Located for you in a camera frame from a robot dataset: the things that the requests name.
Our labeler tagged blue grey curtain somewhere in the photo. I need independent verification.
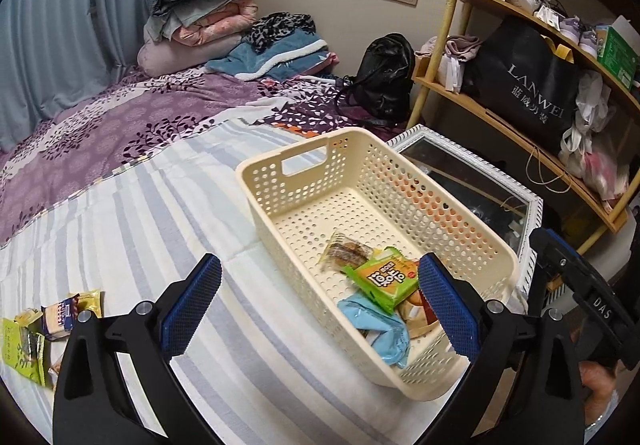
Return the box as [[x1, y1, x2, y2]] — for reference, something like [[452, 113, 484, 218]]
[[0, 0, 248, 153]]

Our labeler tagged grey purple sneaker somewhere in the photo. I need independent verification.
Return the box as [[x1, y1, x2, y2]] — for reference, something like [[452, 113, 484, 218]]
[[559, 15, 599, 57]]

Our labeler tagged leopard print cloth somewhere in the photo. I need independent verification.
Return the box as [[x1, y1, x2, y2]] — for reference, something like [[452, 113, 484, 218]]
[[243, 12, 317, 53]]

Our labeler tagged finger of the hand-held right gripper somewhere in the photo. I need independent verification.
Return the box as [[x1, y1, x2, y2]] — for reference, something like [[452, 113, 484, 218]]
[[529, 227, 591, 297]]

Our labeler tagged lime green snack packet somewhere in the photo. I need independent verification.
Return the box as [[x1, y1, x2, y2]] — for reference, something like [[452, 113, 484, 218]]
[[1, 316, 52, 387]]

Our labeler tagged person's right hand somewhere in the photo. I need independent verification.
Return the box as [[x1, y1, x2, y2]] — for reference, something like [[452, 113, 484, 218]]
[[580, 360, 633, 431]]

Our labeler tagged brown cake packet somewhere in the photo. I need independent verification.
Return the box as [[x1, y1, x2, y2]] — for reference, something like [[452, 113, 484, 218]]
[[321, 229, 375, 274]]

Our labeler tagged pink floral quilt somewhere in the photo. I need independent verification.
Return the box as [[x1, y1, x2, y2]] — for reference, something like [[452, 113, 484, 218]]
[[172, 0, 258, 46]]

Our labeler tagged light blue snack packet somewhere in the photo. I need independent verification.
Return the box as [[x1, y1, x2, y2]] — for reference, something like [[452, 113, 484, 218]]
[[337, 294, 412, 369]]

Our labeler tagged pale pink cloth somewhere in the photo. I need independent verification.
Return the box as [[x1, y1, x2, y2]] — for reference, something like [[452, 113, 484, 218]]
[[414, 35, 483, 93]]

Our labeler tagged black shopping bag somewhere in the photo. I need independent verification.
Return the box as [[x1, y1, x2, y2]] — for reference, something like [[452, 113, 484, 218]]
[[460, 16, 583, 153]]

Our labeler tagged tan snack bag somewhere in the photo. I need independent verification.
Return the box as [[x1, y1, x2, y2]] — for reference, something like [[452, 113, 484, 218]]
[[397, 290, 443, 338]]

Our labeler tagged orange cloth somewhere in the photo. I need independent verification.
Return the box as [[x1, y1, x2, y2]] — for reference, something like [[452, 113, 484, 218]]
[[272, 122, 321, 140]]

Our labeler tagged green cardboard box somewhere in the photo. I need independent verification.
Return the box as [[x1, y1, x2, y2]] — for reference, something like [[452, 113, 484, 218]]
[[596, 15, 640, 90]]

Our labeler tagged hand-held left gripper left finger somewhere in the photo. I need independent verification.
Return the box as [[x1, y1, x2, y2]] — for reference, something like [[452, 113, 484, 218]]
[[51, 253, 223, 445]]

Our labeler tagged blue fleece blanket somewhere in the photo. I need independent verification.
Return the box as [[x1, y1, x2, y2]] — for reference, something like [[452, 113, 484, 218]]
[[205, 28, 338, 82]]

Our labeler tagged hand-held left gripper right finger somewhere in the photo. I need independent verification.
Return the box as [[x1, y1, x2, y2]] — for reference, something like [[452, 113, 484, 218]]
[[418, 253, 586, 445]]

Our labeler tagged small yellow snack packet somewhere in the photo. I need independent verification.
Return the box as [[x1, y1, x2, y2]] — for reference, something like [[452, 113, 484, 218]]
[[75, 290, 104, 319]]

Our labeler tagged purple floral bed sheet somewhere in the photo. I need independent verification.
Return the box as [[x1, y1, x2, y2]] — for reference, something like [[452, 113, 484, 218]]
[[0, 65, 416, 246]]

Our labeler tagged blue red striped snack packet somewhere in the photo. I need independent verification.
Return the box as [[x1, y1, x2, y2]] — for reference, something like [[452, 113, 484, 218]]
[[41, 294, 82, 342]]

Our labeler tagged black backpack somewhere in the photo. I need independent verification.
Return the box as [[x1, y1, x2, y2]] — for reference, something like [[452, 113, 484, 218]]
[[334, 34, 417, 128]]

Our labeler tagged cream perforated plastic basket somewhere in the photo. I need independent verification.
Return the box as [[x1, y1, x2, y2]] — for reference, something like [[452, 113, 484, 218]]
[[235, 128, 521, 401]]

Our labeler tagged green orange snack packet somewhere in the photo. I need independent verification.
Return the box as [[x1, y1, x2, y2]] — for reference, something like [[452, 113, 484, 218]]
[[345, 246, 422, 316]]

